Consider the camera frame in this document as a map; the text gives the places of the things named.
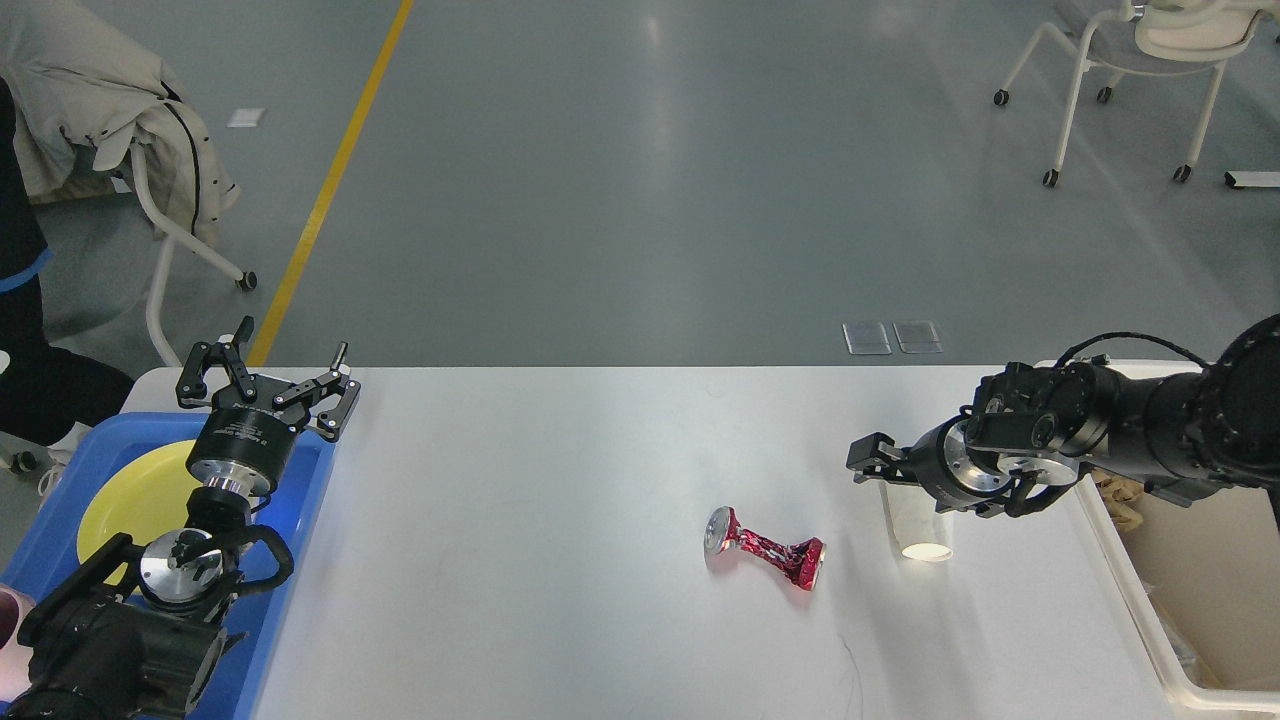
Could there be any brown paper ball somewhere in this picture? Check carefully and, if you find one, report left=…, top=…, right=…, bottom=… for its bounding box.
left=1091, top=468, right=1146, bottom=533

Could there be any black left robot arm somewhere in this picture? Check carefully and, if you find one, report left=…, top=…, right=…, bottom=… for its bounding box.
left=6, top=316, right=360, bottom=719

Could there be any beige plastic bin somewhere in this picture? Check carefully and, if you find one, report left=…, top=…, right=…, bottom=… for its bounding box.
left=1059, top=479, right=1279, bottom=719

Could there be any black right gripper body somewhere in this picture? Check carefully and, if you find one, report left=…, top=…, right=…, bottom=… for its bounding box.
left=911, top=418, right=1011, bottom=516

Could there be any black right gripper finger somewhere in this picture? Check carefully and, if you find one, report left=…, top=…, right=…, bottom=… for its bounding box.
left=846, top=432, right=922, bottom=488

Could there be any floor outlet plate right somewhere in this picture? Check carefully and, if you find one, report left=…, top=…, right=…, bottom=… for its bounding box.
left=892, top=322, right=943, bottom=354

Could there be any white chair with jacket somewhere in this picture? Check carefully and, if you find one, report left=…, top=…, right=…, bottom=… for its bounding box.
left=1, top=1, right=257, bottom=366

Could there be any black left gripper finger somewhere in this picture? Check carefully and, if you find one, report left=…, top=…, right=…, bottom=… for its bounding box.
left=175, top=316, right=257, bottom=409
left=275, top=342, right=361, bottom=443

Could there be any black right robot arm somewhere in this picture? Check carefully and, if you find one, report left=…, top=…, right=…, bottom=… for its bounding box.
left=846, top=316, right=1279, bottom=518

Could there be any pink mug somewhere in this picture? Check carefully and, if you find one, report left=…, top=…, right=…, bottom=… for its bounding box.
left=1, top=584, right=33, bottom=703

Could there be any floor outlet plate left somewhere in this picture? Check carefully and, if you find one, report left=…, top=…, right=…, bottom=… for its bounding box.
left=842, top=322, right=893, bottom=356

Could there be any white bar on floor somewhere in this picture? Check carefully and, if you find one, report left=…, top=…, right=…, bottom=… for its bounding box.
left=1224, top=170, right=1280, bottom=190

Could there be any yellow plastic plate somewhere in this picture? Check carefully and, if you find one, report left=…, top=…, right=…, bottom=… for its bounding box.
left=76, top=439, right=198, bottom=562

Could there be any floor outlet plate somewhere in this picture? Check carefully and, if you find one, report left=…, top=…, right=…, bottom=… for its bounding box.
left=892, top=322, right=943, bottom=354
left=842, top=322, right=893, bottom=356

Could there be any blue plastic tray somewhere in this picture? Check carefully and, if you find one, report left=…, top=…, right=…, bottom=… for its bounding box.
left=3, top=413, right=334, bottom=719

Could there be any white chair on casters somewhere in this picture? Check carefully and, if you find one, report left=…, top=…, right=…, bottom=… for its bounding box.
left=993, top=1, right=1277, bottom=188

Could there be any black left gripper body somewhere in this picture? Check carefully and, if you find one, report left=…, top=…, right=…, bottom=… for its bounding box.
left=186, top=378, right=321, bottom=496

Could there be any red white snack wrapper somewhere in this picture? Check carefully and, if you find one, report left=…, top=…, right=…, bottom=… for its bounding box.
left=701, top=506, right=826, bottom=591

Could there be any white paper napkin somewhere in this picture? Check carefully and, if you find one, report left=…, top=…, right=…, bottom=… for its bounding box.
left=879, top=482, right=955, bottom=562

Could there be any person in dark clothes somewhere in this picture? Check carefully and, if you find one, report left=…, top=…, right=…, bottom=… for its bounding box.
left=1, top=85, right=134, bottom=479

